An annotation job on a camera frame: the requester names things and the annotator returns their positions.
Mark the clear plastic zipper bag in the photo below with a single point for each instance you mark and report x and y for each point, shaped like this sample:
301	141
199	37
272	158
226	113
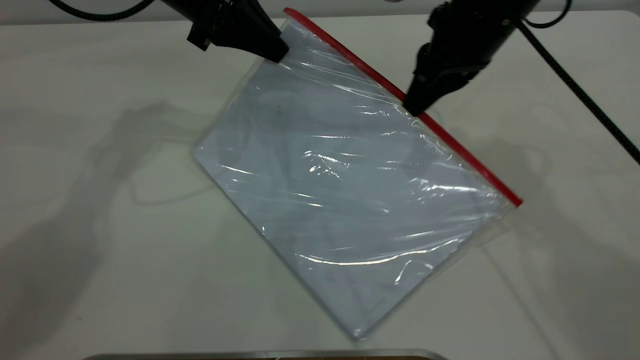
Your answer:
350	190

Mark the grey metal base edge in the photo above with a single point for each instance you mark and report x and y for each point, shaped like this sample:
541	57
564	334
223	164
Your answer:
250	355

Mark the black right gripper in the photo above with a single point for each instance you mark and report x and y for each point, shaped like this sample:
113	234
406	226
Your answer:
470	35

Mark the white paper stack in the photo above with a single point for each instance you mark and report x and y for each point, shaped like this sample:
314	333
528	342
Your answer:
340	210

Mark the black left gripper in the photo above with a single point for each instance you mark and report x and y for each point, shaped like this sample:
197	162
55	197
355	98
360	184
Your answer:
205	15

